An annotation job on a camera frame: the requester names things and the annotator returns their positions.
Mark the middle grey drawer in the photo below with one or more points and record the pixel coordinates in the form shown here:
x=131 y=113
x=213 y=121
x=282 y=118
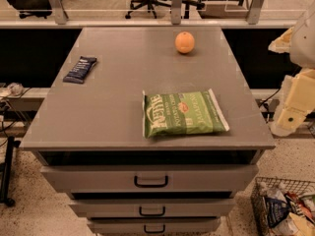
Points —
x=150 y=208

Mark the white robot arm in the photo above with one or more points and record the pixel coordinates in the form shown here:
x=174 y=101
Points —
x=302 y=51

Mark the black stand with caster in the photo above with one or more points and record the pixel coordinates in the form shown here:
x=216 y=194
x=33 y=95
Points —
x=5 y=170

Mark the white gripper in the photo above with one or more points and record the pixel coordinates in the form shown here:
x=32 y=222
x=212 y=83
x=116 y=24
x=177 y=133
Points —
x=304 y=43

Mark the dark blue rxbar wrapper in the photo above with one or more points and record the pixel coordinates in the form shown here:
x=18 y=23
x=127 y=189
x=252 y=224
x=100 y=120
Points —
x=79 y=72

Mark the grey drawer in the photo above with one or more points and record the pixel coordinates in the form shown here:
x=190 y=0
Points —
x=150 y=208
x=153 y=225
x=149 y=178

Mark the grey drawer cabinet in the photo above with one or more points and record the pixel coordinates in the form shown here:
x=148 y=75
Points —
x=153 y=141

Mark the green jalapeno chips bag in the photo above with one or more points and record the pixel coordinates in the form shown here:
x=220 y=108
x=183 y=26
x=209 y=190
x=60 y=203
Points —
x=182 y=113

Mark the crumpled plastic on shelf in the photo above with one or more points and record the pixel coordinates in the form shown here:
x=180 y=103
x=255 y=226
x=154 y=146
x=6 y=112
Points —
x=13 y=89

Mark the top grey drawer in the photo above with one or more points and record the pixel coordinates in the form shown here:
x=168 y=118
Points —
x=149 y=178

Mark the orange fruit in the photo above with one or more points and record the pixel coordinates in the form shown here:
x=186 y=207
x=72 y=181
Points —
x=184 y=42

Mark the black office chair centre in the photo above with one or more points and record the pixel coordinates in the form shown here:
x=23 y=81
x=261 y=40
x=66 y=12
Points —
x=179 y=9

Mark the bottom grey drawer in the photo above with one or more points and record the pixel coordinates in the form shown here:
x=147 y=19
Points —
x=153 y=225

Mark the wire basket of snacks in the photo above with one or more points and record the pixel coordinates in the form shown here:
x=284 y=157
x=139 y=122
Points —
x=284 y=207

